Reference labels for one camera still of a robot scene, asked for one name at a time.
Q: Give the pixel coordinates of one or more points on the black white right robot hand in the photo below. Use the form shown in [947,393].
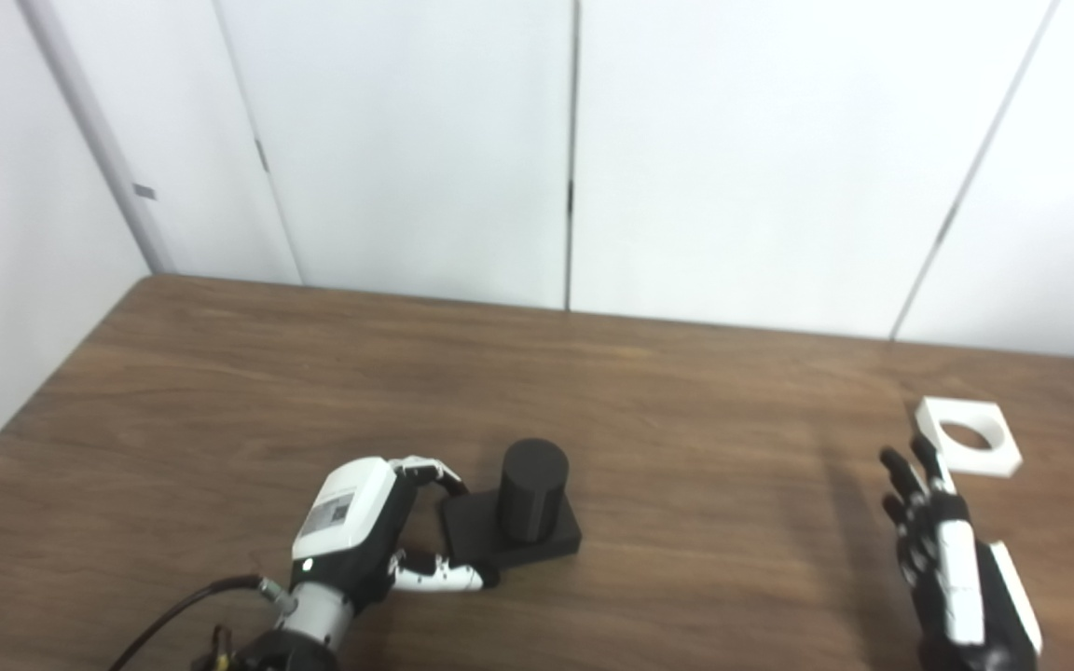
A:
[956,578]

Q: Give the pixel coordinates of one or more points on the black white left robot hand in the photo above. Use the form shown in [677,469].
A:
[351,508]

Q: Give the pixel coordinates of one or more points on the white square piece with hole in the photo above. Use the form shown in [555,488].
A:
[1003,452]

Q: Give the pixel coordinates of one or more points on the black cylinder peg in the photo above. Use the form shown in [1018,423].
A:
[532,489]

